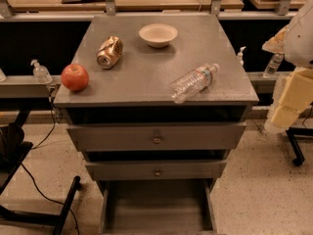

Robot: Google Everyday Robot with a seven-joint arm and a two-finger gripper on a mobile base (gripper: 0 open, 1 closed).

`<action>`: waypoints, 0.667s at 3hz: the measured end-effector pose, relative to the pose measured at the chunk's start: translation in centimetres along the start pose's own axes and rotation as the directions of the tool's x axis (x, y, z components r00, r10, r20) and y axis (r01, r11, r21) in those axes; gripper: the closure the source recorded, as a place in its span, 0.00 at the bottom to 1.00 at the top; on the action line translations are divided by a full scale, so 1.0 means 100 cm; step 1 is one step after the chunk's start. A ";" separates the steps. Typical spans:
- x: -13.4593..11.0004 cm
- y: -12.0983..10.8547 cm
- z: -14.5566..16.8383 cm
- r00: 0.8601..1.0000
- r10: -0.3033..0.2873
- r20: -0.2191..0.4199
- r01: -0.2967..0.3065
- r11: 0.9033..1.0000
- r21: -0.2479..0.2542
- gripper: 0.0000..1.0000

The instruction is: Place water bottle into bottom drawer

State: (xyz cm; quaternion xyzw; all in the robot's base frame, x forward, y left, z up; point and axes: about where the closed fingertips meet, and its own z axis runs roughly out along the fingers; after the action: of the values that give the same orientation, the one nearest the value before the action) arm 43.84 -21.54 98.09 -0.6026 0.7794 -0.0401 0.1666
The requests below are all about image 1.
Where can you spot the small white pump bottle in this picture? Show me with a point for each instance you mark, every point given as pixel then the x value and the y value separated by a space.
pixel 240 55

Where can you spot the crushed gold soda can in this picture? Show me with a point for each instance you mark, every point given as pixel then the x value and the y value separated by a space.
pixel 110 52

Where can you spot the red apple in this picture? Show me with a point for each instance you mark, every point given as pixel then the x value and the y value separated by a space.
pixel 75 77

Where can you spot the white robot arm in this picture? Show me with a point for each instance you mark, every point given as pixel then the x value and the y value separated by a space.
pixel 295 42

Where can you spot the white paper bowl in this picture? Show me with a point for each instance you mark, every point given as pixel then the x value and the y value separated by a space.
pixel 158 35

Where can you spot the background clear water bottle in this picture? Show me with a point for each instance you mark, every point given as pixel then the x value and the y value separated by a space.
pixel 273 65

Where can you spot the grey drawer cabinet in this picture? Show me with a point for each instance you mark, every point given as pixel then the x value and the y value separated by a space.
pixel 136 89

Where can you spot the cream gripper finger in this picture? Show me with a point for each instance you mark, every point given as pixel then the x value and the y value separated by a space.
pixel 295 95

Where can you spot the grey middle drawer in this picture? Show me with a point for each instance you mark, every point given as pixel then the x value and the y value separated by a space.
pixel 155 170

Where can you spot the clear plastic water bottle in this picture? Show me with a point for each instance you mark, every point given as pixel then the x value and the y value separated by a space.
pixel 193 82

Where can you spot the black table leg right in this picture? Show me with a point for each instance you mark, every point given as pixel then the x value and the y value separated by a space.
pixel 292 133

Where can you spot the grey open bottom drawer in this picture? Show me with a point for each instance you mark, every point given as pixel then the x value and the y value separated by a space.
pixel 157 207

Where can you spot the grey top drawer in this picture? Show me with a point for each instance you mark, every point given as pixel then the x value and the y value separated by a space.
pixel 148 137

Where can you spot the clear pump sanitizer bottle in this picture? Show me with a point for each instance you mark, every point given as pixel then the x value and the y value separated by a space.
pixel 41 73

